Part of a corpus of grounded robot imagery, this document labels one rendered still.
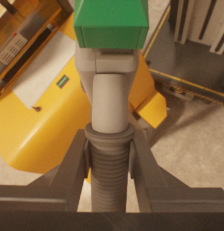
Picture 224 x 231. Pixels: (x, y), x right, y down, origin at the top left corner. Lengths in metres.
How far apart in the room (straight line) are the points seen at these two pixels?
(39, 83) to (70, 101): 0.18
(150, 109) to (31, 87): 0.74
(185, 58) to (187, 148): 0.71
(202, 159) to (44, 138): 1.19
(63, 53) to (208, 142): 1.25
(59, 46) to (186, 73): 0.86
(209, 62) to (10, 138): 1.29
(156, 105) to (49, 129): 0.72
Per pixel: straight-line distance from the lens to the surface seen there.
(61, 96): 0.75
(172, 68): 1.31
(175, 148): 1.49
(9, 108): 0.92
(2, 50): 0.89
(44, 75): 0.84
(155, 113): 1.17
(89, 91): 0.15
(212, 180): 1.55
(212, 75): 1.32
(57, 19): 1.00
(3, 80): 1.18
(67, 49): 0.83
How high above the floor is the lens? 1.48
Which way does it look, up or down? 70 degrees down
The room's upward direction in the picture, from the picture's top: 52 degrees counter-clockwise
